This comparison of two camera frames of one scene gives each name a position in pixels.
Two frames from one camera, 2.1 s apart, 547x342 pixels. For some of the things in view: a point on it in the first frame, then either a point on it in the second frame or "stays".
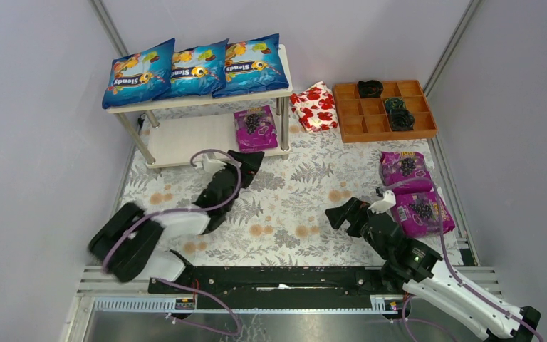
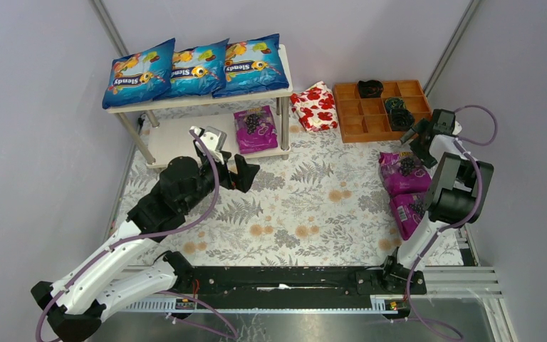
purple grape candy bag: (256, 129) stays
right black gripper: (355, 216) to (426, 137)
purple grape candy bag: (404, 172) stays
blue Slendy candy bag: (197, 71) stays
